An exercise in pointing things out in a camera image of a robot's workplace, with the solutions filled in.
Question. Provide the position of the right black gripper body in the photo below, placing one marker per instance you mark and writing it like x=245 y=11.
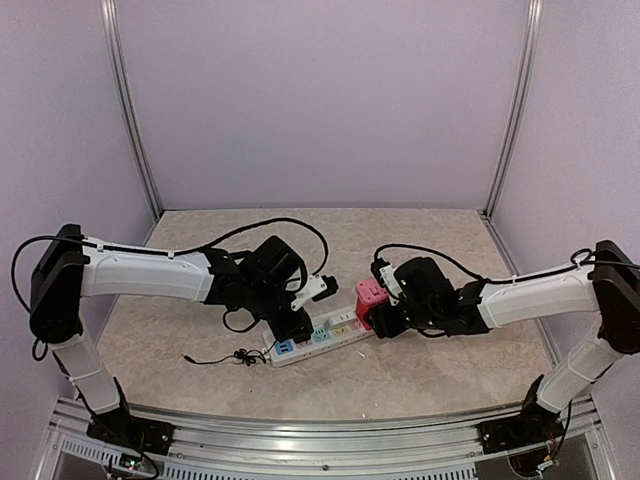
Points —
x=421 y=318

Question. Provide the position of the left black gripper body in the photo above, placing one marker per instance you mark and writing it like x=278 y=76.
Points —
x=262 y=305

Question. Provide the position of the pink square adapter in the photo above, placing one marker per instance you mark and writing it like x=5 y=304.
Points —
x=370 y=293

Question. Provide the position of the red cube socket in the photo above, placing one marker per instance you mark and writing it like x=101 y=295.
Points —
x=363 y=306

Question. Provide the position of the white power strip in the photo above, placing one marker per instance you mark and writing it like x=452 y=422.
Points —
x=331 y=331

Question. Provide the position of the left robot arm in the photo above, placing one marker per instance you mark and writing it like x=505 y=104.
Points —
x=75 y=266

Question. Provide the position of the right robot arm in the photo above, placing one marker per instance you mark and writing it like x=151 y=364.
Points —
x=602 y=280

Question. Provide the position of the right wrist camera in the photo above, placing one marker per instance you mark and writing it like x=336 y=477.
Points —
x=383 y=271

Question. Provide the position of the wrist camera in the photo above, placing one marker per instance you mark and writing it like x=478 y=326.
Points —
x=316 y=288
x=383 y=271

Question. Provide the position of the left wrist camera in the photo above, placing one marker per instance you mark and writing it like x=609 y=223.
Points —
x=316 y=288

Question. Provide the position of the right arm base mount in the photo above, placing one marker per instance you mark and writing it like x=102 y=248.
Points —
x=520 y=430

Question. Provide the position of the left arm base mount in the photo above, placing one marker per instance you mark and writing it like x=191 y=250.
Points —
x=119 y=427

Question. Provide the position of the aluminium front rail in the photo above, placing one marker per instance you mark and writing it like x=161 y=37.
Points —
x=218 y=447

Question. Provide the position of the left aluminium frame post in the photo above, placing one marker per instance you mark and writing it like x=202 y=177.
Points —
x=110 y=21

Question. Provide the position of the aluminium frame post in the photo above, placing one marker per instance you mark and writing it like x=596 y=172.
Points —
x=517 y=107
x=110 y=21

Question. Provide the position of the right aluminium frame post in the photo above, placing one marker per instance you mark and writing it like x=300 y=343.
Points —
x=517 y=107

